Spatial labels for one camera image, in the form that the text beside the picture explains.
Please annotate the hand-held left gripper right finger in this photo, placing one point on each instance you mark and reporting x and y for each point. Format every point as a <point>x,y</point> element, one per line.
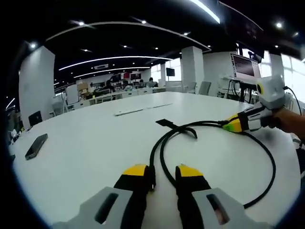
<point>190,205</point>

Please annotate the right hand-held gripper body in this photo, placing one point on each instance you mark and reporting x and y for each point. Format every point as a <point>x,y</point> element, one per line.
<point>272,93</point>

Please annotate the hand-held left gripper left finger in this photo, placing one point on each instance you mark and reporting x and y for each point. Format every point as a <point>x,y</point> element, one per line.
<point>128,205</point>

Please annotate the white desk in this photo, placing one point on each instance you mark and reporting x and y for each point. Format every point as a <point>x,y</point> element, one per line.
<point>95,143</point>

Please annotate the person's right hand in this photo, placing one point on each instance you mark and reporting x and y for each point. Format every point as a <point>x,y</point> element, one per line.
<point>280,120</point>

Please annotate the large white monitor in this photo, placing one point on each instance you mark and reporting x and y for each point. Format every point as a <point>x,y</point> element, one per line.
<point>245,65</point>

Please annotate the grey office chair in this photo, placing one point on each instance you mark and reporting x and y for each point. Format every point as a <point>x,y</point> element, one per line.
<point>204,87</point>

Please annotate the white square pillar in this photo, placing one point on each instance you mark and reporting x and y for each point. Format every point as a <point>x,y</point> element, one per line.
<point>35,83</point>
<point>191,69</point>

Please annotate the black smartphone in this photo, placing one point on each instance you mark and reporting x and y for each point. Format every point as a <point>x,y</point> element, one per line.
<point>37,146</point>

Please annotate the row of white desks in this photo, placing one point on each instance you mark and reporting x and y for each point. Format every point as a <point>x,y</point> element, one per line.
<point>126,94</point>

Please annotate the white mesh office chair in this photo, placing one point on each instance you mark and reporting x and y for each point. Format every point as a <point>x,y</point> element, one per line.
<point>59,105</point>

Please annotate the white cabinet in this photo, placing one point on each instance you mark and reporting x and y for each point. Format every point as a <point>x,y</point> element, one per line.
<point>72,94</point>

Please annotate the cardboard boxes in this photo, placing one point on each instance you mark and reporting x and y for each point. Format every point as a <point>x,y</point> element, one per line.
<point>82,88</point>

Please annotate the ceiling air vent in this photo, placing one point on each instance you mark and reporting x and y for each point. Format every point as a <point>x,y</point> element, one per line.
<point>101,66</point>

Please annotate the black wall screen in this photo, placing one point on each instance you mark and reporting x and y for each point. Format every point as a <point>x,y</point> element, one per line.
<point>170,72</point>

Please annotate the red black wall display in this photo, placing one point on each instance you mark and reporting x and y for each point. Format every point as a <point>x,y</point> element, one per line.
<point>133,76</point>

